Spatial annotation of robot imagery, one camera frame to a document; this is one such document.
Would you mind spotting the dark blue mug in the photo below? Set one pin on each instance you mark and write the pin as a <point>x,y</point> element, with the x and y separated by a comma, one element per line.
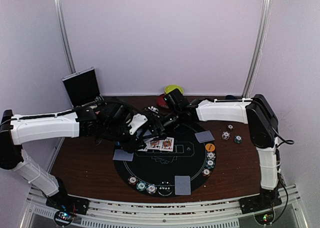
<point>230,97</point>

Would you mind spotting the aluminium corner post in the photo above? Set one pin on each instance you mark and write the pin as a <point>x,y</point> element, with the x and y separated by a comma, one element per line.
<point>64,35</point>
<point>258,47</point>

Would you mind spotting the king face card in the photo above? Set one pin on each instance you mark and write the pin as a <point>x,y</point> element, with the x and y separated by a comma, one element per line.
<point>167,144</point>
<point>154,144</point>

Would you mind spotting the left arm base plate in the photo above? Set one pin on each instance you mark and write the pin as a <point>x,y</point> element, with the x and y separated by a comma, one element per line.
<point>72,205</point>

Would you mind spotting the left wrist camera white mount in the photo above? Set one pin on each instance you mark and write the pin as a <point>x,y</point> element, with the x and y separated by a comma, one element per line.
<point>138,121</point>

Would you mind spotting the face-down cards front player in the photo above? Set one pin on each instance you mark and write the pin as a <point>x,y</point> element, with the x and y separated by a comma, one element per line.
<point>182,185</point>

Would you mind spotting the red plate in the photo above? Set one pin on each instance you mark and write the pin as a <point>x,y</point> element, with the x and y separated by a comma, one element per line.
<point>161,102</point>

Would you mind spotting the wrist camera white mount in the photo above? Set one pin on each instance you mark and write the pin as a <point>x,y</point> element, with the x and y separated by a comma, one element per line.
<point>138,121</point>
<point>153,109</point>

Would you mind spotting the orange round blind button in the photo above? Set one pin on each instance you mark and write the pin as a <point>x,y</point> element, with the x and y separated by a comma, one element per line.
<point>210,147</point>

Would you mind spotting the brown chip stack front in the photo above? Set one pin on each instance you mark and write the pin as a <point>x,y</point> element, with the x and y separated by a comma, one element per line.
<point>132,180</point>

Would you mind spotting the round black poker mat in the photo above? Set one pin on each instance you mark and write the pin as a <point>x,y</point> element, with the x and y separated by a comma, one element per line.
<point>157,167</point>

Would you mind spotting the left aluminium corner post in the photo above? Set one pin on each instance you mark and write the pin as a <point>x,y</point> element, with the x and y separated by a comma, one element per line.
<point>64,35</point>

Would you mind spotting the right aluminium corner post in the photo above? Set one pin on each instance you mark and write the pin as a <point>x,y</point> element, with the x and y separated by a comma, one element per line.
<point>258,47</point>

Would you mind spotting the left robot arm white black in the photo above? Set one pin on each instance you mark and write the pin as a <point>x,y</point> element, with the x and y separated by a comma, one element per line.
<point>16,130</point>

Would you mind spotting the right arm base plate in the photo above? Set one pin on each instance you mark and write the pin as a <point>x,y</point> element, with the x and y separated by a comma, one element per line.
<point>256,203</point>

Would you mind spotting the aluminium front rail frame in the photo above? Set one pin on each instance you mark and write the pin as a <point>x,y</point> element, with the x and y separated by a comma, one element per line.
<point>223,213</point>

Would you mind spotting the face-down cards player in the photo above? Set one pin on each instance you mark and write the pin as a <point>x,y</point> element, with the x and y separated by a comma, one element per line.
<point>121,155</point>
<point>204,136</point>
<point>182,185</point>

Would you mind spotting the white blue chip stack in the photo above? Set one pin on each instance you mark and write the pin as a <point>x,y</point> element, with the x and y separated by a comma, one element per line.
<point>225,135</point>

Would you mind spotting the aluminium poker case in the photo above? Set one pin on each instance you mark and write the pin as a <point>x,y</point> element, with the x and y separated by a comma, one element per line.
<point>82,87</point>

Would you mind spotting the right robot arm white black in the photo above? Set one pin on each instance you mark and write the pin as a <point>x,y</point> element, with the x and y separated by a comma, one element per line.
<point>255,112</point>

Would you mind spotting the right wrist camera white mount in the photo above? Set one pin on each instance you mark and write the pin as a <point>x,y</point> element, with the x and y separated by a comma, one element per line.
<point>153,109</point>

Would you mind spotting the green striped bowl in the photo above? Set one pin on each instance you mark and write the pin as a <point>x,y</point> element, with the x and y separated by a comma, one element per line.
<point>171,87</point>

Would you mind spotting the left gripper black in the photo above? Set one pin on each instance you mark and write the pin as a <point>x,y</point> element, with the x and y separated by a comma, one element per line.
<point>133,145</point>

